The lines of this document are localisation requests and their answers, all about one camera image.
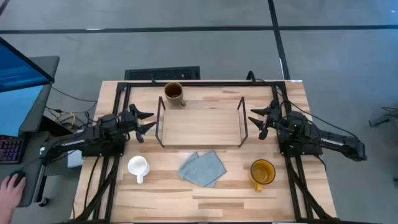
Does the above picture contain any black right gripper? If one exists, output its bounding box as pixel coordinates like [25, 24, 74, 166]
[248, 99, 284, 141]

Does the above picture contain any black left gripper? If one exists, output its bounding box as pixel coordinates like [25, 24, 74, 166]
[120, 104, 157, 143]

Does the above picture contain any green glazed ceramic mug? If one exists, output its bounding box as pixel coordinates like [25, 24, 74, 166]
[164, 82, 187, 108]

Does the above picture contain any white ceramic mug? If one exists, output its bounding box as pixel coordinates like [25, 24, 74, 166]
[127, 155, 150, 184]

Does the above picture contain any yellow ceramic mug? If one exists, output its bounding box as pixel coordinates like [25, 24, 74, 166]
[250, 159, 277, 193]

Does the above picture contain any black ridged panel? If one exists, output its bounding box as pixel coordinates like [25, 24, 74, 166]
[124, 65, 201, 81]

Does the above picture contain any grey-blue textured cloth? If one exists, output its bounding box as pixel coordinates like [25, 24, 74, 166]
[178, 151, 228, 189]

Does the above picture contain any office chair base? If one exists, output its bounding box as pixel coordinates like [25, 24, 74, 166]
[368, 106, 398, 129]

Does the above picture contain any grey computer desk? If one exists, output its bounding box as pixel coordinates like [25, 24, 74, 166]
[0, 130, 51, 208]

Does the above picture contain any grey-backed computer screen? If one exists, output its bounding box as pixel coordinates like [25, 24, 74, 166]
[0, 55, 60, 138]

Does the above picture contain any blue-lit computer monitor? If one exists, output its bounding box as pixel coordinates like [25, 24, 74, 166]
[0, 36, 55, 93]

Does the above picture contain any backlit computer keyboard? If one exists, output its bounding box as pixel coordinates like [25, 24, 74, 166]
[0, 135, 25, 165]

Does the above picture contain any black computer mouse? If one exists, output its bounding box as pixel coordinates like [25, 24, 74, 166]
[8, 170, 27, 187]

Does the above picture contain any person's hand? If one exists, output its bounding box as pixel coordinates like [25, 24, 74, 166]
[0, 173, 27, 224]

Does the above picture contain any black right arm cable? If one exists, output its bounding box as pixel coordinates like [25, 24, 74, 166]
[281, 92, 360, 140]

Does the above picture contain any wooden shelf with black frame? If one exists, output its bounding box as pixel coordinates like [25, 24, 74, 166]
[154, 96, 249, 148]

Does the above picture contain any black floor cable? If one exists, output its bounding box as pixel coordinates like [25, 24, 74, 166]
[46, 86, 98, 125]

